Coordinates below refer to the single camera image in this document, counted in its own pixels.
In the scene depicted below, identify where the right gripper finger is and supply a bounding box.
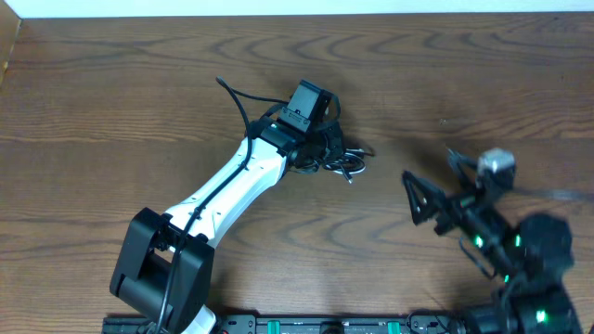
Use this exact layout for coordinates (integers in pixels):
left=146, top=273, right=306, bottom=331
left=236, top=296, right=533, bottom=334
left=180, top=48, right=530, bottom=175
left=447, top=148, right=477, bottom=186
left=401, top=171, right=447, bottom=225

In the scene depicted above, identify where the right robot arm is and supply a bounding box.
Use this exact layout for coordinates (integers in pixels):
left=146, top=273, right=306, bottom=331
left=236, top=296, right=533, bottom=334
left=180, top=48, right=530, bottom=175
left=402, top=148, right=582, bottom=333

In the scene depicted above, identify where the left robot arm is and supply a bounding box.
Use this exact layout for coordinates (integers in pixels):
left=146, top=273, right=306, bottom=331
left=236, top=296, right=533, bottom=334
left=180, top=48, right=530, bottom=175
left=110, top=116, right=346, bottom=333

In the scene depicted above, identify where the black usb cable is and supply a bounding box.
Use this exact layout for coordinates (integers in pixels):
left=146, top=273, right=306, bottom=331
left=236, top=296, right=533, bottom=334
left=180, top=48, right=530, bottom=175
left=319, top=147, right=376, bottom=186

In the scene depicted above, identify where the white usb cable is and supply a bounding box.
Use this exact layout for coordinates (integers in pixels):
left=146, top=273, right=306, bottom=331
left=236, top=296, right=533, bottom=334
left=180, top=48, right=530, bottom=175
left=324, top=148, right=368, bottom=175

